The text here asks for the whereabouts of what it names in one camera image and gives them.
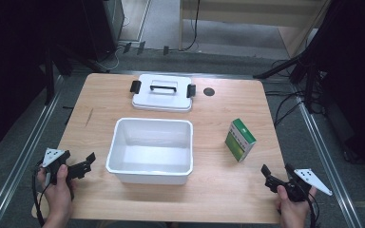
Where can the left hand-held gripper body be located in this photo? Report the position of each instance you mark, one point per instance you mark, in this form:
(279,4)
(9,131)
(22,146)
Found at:
(54,161)

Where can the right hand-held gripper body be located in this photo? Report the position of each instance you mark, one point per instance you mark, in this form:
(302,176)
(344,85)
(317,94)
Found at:
(299,186)

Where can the green and white carton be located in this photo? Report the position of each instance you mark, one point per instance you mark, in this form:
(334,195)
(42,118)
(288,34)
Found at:
(239,142)

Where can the white plastic storage box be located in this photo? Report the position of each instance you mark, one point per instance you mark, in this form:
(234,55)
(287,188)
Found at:
(150,152)

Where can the person's right hand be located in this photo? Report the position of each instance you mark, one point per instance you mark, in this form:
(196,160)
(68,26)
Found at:
(293,210)

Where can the person's left hand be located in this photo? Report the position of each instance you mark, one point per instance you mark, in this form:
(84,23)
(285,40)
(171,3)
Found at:
(58,196)

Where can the black metal stand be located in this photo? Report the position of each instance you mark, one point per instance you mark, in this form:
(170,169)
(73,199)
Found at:
(49,82)

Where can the dark round table grommet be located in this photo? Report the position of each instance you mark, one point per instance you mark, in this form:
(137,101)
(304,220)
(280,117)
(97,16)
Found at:
(209,91)

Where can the dark curtain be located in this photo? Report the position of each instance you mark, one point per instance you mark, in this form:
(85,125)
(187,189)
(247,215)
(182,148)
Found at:
(355,63)
(9,63)

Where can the black tripod stand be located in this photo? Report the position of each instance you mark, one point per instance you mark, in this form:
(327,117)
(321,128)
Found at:
(285,65)

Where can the black cabinet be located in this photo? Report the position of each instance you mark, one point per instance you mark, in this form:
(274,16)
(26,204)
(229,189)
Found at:
(98,28)

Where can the light wooden furniture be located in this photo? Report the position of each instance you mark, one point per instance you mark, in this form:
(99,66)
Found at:
(297,34)

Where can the metal floor rail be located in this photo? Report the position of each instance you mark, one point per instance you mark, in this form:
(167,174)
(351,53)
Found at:
(19,161)
(326,161)

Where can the small black floor bracket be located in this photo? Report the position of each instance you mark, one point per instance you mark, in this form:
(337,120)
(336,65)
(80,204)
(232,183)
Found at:
(141,47)
(127,47)
(166,50)

